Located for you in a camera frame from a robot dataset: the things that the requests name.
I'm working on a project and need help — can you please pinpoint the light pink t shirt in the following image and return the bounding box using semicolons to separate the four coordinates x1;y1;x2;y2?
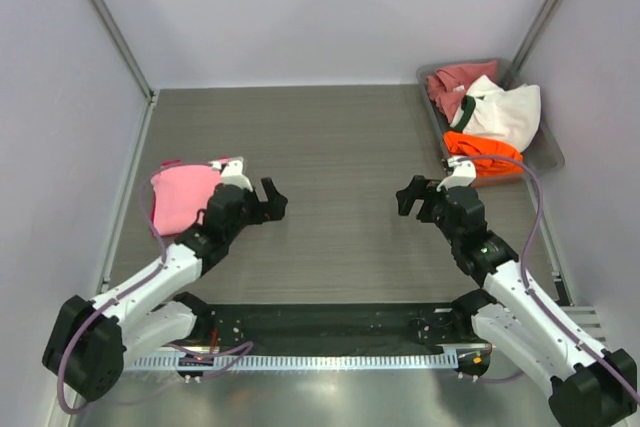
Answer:
158;160;221;237

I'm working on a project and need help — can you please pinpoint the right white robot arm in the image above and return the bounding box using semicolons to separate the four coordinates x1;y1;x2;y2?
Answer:
396;176;639;426

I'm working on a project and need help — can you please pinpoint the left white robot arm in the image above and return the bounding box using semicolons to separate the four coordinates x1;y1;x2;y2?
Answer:
42;177;288;413

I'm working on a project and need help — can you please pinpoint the orange t shirt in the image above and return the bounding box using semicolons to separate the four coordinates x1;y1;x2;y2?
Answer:
443;131;523;178

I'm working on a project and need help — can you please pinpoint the folded magenta t shirt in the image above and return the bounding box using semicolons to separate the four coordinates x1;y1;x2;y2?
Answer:
149;159;179;237

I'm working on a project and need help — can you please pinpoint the grey plastic tray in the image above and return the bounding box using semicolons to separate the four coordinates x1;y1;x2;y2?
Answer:
416;58;565;177

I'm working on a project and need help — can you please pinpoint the white t shirt green collar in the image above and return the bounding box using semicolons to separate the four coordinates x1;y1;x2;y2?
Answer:
449;75;541;153

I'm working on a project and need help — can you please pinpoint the dusty rose t shirt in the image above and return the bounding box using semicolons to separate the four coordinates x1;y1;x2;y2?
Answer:
426;60;498;122

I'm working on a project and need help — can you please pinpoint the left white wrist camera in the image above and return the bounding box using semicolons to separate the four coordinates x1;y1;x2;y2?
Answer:
209;157;254;191

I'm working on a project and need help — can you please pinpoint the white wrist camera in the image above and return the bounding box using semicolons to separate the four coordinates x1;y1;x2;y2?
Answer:
436;156;476;192
209;157;254;191

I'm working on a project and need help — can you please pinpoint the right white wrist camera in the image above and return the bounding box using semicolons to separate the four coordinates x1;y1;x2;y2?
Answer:
436;156;476;192

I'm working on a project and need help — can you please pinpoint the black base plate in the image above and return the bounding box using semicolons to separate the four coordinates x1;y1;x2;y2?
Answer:
209;303;484;357

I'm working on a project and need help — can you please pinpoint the white slotted cable duct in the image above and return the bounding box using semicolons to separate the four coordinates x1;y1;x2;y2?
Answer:
126;351;458;373

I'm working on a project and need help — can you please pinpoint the aluminium front rail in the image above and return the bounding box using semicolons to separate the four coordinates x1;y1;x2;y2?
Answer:
563;306;607;345

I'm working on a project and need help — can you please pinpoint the left aluminium frame post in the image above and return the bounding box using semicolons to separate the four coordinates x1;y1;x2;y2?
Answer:
88;0;155;103

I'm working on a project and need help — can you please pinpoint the aluminium frame post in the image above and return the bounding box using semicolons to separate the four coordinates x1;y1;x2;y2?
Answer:
512;0;563;71
88;0;155;103

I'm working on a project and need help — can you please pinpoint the right aluminium frame post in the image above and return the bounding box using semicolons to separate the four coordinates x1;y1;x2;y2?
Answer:
512;0;563;71

